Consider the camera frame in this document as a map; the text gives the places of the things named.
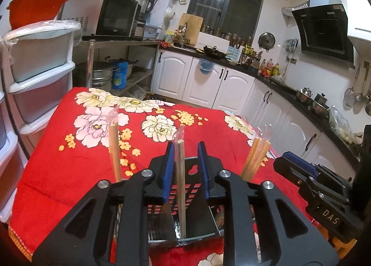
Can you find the wooden cutting board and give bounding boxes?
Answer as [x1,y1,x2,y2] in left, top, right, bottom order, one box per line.
[179,13,204,46]

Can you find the black wok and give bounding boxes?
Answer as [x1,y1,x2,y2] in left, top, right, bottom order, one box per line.
[203,46,228,60]

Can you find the chopstick pair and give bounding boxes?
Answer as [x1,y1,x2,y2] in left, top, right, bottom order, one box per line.
[107,106,122,182]
[240,124,273,182]
[173,126,187,239]

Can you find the white base cabinets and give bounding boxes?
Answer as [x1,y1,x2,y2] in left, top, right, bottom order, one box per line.
[152,50,358,179]

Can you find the white drawer tower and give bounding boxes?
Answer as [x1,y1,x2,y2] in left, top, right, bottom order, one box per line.
[0,91,28,223]
[1,19,82,154]

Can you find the white drawer tower left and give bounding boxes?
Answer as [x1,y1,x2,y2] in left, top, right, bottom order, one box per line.
[0,91,28,223]

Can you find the black range hood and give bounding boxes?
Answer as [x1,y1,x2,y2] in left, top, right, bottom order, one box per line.
[292,4,355,69]

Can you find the silver microwave oven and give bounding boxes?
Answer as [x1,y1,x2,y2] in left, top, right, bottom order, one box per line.
[62,0,138,38]

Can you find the red plastic basin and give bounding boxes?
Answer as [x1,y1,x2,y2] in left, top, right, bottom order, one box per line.
[7,0,68,30]

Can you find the olive perforated utensil holder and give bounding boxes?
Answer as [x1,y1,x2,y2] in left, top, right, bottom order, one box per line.
[145,157,224,248]

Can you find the white drawer tower right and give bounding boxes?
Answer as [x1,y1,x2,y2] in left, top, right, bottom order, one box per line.
[1,19,82,154]

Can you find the blue canister on shelf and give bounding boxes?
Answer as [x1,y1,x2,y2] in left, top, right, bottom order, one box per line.
[112,59,129,90]

